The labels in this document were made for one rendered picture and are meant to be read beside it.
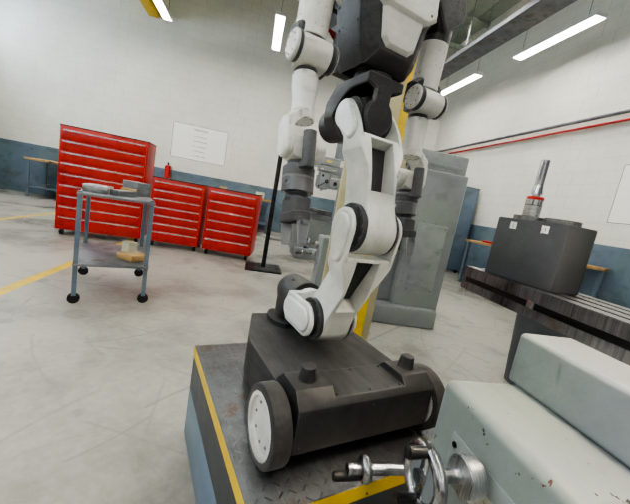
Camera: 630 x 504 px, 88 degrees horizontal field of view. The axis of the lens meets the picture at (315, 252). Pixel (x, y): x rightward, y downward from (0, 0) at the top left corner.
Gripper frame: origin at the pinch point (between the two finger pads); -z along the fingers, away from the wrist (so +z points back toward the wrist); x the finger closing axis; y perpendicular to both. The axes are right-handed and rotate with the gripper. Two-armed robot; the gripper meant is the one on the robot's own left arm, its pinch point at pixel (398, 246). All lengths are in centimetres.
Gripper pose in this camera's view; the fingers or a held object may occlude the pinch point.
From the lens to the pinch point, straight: 116.5
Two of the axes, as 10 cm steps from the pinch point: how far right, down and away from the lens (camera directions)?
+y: 8.7, 1.0, 4.8
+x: 4.7, 0.7, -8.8
